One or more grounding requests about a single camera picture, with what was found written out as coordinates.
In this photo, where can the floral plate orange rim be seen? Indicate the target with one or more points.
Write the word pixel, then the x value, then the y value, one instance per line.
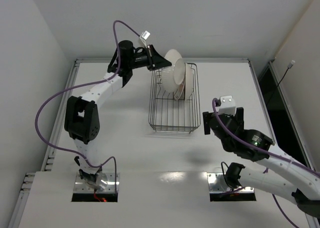
pixel 173 75
pixel 188 81

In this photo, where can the sunburst plate with glass rim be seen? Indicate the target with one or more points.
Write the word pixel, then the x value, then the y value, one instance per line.
pixel 180 90

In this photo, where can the black wall cable white plug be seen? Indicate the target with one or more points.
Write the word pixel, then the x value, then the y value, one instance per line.
pixel 289 66

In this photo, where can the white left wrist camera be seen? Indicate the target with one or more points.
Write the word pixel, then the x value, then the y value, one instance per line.
pixel 143 38

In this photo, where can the metal base plate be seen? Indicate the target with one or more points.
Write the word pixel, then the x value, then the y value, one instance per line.
pixel 217 185
pixel 106 183

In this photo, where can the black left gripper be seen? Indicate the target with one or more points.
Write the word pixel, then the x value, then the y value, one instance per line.
pixel 151 57

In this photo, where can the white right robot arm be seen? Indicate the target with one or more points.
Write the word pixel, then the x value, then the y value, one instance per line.
pixel 285 177

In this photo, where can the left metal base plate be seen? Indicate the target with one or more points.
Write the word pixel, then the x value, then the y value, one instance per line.
pixel 106 183

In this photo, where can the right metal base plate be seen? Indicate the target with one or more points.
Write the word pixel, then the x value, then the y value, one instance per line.
pixel 217 185

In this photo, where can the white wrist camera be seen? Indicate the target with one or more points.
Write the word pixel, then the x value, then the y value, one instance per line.
pixel 143 38
pixel 227 105

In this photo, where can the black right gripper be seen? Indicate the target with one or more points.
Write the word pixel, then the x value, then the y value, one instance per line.
pixel 206 123

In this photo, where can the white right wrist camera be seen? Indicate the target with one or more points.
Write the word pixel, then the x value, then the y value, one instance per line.
pixel 227 105

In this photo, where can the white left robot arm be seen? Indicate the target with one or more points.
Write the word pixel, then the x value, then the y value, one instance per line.
pixel 82 121

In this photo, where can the metal wire dish rack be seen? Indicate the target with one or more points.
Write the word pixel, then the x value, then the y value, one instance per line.
pixel 168 115

